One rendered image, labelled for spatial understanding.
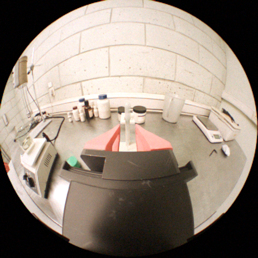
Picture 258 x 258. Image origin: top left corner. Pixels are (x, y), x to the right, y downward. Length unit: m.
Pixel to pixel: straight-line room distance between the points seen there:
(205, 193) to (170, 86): 0.61
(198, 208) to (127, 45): 0.80
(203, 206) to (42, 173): 0.49
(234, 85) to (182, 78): 0.77
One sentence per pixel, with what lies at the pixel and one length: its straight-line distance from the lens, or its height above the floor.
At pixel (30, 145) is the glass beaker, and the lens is 0.33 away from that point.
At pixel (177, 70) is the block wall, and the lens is 0.63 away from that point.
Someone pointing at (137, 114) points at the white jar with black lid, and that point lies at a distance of 0.37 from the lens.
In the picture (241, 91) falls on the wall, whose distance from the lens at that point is 1.16.
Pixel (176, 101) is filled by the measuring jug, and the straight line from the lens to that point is 0.42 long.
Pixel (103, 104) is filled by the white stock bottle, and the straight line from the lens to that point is 0.41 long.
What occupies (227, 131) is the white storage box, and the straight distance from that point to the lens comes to 0.73.
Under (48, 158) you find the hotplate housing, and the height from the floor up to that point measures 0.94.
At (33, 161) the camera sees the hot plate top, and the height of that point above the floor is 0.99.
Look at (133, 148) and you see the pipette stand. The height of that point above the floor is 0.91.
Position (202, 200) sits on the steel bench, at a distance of 0.32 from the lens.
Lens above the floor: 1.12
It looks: 36 degrees down
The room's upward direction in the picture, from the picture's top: 1 degrees clockwise
